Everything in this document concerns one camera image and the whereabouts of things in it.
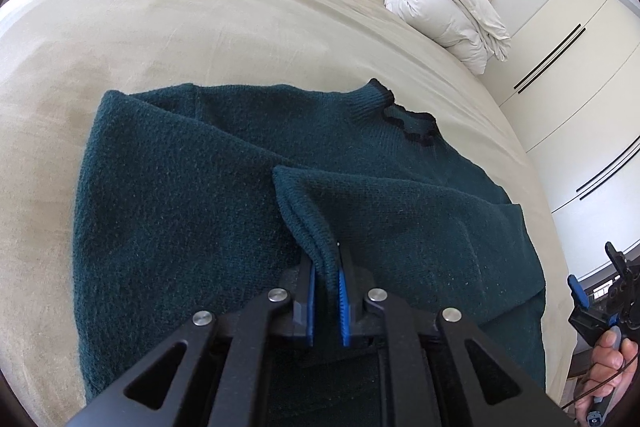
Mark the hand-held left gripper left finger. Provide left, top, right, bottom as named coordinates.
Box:
left=65, top=257, right=316, bottom=427

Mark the beige round bed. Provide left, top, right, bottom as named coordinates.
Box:
left=0, top=0, right=576, bottom=427

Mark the folded white duvet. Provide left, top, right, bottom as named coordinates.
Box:
left=382, top=0, right=512, bottom=75

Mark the black cable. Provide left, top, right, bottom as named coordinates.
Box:
left=560, top=354, right=637, bottom=410

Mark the black wardrobe handle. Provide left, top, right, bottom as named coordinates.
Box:
left=514, top=24, right=587, bottom=95
left=576, top=136, right=640, bottom=198

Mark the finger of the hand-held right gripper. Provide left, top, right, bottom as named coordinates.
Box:
left=567, top=274, right=592, bottom=309
left=605, top=242, right=632, bottom=280

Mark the person's right hand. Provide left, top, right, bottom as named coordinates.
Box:
left=575, top=326, right=638, bottom=423

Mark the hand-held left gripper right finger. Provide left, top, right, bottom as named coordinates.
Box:
left=336, top=243, right=576, bottom=427

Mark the cream wardrobe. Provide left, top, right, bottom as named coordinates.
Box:
left=480, top=0, right=640, bottom=278

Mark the dark teal knit sweater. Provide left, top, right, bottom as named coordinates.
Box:
left=72, top=78, right=547, bottom=408

